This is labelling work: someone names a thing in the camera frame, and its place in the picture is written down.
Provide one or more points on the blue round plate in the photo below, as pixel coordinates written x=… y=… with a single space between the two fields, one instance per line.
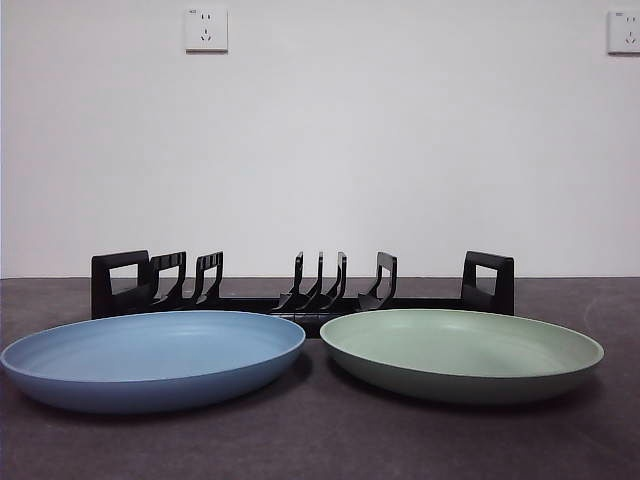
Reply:
x=150 y=350

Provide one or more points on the green round plate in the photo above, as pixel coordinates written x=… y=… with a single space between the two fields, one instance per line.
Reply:
x=460 y=350

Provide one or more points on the white wall socket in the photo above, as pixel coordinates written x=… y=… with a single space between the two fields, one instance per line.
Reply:
x=625 y=32
x=206 y=30

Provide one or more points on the black plate rack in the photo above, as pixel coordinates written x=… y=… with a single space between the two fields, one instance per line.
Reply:
x=440 y=303

